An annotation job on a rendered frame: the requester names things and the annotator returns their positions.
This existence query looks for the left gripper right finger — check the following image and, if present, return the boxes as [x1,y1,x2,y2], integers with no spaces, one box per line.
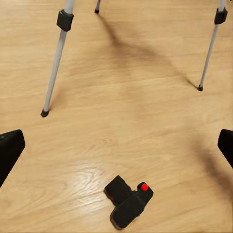
[217,129,233,168]

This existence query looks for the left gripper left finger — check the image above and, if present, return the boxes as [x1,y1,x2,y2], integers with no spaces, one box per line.
[0,129,25,187]

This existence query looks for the digital camera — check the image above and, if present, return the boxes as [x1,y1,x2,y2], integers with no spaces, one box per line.
[105,175,153,228]

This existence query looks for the camera tripod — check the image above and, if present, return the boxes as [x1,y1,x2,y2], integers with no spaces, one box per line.
[41,0,228,117]

